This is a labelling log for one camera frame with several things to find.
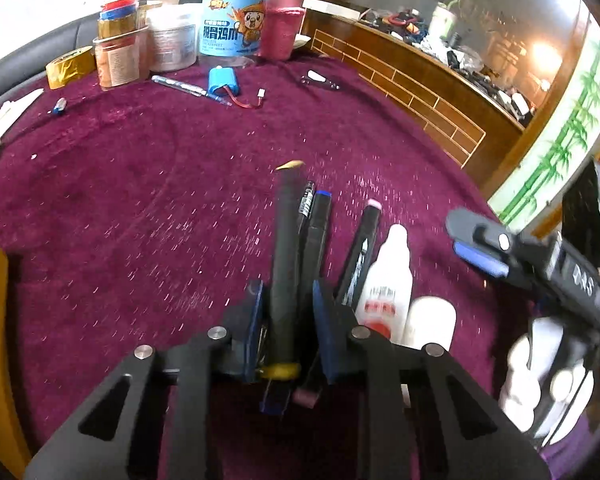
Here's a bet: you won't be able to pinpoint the clear jar orange contents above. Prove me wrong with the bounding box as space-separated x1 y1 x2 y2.
92 27 151 92

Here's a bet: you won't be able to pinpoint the person's right hand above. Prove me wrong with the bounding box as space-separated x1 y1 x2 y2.
498 320 596 446

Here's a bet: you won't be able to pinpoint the red cable white connector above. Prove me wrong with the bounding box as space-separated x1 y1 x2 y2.
220 87 268 110

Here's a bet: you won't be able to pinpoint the large white plastic bottle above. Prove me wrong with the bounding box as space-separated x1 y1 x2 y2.
402 296 457 350

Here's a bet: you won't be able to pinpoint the pink knitted-sleeve flask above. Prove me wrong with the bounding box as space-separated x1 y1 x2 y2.
260 0 307 61

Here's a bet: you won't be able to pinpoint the wooden brick-pattern counter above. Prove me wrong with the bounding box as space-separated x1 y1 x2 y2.
295 0 596 201

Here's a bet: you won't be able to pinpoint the slim dark pen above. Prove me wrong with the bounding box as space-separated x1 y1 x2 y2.
296 180 317 241

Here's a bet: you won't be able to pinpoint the black marker blue cap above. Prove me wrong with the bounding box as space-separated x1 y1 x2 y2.
260 189 333 416

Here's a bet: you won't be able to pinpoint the gold tape roll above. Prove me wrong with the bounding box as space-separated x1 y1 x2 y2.
46 46 97 90

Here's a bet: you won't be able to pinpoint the white plastic tub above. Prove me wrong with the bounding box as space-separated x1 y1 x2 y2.
145 4 201 73

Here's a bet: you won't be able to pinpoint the white cardboard piece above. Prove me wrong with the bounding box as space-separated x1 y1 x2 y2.
0 88 45 136

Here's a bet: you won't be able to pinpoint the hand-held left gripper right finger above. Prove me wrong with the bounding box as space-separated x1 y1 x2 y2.
312 279 551 480

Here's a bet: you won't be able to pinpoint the grey sofa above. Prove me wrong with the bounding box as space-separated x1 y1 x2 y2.
0 15 101 111

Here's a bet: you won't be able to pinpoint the white board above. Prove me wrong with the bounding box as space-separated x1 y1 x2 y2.
302 0 366 18

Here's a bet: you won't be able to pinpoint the clear jar cartoon label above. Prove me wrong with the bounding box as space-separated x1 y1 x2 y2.
198 0 273 68

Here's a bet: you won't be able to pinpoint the bamboo print panel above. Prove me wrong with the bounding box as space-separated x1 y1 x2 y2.
487 40 600 241

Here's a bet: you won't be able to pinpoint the white cup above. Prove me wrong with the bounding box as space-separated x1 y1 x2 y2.
427 2 458 41

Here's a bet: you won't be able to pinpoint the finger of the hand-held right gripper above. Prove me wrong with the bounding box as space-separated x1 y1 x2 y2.
447 209 556 261
454 241 541 296

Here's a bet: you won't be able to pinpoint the white glue bottle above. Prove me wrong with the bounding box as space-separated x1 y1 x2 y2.
355 224 413 341

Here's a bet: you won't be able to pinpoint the black marker pink cap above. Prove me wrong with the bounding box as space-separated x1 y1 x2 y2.
292 199 383 408

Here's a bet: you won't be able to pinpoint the clutter of tools and cables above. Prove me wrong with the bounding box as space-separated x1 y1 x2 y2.
360 0 536 126

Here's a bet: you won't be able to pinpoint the blue battery pack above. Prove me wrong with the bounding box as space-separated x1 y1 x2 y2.
207 66 243 98

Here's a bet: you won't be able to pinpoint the small black white clip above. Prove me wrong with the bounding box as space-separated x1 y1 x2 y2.
301 70 342 92

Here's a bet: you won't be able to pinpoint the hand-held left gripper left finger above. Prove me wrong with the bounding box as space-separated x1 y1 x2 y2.
22 280 266 480

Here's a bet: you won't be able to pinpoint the clear pen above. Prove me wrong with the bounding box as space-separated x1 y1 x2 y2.
151 75 233 107

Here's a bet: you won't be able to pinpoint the black marker yellow cap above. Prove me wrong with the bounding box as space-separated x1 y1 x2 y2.
260 160 305 383

